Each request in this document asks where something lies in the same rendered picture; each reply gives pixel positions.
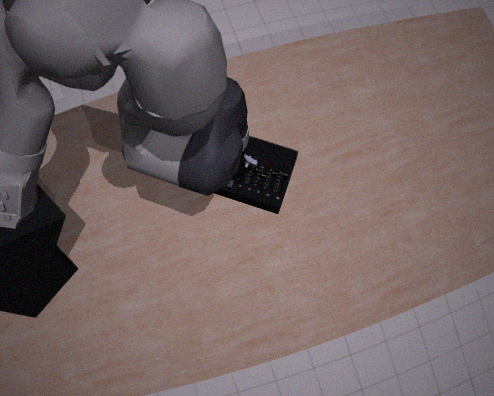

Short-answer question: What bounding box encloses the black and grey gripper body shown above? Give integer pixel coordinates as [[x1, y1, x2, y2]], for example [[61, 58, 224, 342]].
[[240, 148, 248, 163]]

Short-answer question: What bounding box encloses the black lighting desk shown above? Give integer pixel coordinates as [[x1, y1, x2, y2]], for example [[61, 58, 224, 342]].
[[215, 136, 298, 214]]

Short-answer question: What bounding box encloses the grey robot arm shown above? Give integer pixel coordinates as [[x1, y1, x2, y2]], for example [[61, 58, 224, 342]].
[[0, 0, 249, 229]]

